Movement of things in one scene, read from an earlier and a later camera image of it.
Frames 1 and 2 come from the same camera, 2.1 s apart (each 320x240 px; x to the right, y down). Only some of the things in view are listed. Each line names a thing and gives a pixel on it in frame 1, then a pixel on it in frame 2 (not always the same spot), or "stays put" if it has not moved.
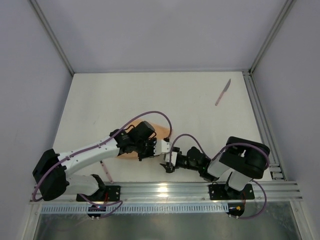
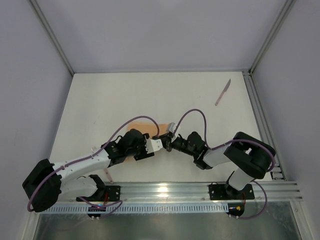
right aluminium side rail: (268, 136) stays put
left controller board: (94, 208) stays put
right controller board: (236, 209) stays put
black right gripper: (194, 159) → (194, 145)
